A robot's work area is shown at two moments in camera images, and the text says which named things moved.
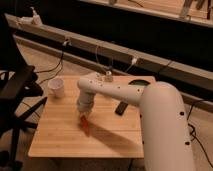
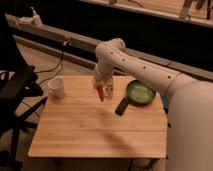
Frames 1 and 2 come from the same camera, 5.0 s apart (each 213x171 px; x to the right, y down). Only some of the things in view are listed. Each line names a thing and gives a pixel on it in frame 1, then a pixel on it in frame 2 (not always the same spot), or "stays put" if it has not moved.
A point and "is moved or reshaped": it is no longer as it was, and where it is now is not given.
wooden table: x=115 y=127 stays put
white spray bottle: x=36 y=18 stays put
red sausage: x=85 y=124 is moved or reshaped
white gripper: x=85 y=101 → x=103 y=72
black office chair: x=18 y=85 stays put
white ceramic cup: x=55 y=88 stays put
